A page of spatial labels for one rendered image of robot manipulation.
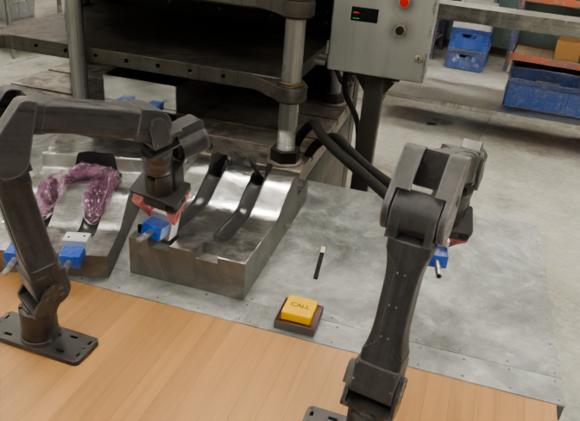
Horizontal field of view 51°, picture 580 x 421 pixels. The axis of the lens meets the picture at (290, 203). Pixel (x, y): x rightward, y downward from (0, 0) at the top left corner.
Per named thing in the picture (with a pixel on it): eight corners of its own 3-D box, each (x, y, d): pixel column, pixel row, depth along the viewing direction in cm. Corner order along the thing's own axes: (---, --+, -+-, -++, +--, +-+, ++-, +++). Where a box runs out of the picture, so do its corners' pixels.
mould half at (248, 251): (242, 300, 126) (246, 244, 120) (129, 273, 132) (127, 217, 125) (306, 200, 169) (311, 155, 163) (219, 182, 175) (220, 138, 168)
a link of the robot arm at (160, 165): (168, 153, 118) (166, 126, 113) (185, 170, 115) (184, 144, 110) (137, 167, 115) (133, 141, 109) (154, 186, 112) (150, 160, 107)
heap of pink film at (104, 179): (104, 225, 137) (103, 194, 133) (24, 221, 136) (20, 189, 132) (130, 177, 160) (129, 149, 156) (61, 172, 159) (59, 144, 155)
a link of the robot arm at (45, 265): (59, 279, 112) (4, 117, 94) (75, 296, 108) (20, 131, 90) (27, 294, 109) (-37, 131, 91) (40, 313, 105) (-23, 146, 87)
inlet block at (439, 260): (449, 290, 118) (455, 266, 115) (423, 285, 118) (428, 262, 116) (443, 255, 129) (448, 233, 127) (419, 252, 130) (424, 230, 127)
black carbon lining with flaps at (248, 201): (228, 251, 129) (230, 212, 125) (159, 235, 133) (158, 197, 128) (277, 186, 159) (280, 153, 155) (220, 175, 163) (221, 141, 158)
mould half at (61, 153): (109, 278, 129) (105, 233, 124) (-16, 270, 128) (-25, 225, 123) (153, 178, 174) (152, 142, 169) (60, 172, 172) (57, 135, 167)
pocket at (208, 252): (218, 273, 125) (218, 257, 123) (194, 267, 126) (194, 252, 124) (226, 261, 129) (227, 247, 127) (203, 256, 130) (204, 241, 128)
